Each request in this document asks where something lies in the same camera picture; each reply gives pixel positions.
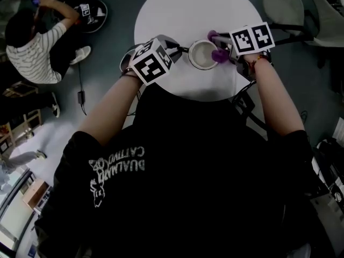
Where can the white round table gold legs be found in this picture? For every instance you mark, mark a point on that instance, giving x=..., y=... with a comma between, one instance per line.
x=188, y=9

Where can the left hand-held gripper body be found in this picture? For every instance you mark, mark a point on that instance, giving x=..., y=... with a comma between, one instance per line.
x=149, y=66

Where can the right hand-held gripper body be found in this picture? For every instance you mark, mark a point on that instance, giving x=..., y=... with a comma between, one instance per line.
x=252, y=38

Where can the pale shell chair black legs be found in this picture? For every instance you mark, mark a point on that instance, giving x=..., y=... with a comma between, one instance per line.
x=328, y=17
x=282, y=4

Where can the person's black printed t-shirt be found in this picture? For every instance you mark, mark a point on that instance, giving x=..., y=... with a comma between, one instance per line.
x=201, y=184

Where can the purple cloth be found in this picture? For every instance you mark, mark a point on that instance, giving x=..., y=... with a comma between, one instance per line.
x=219, y=56

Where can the person's right forearm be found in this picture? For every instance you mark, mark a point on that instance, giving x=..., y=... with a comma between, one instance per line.
x=274, y=95

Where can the person's left forearm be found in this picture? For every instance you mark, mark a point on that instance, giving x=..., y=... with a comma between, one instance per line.
x=113, y=106

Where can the light wooden box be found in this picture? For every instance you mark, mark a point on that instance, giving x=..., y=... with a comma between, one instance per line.
x=33, y=192

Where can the black wrist band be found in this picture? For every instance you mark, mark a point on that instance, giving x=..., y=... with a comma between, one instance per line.
x=129, y=75

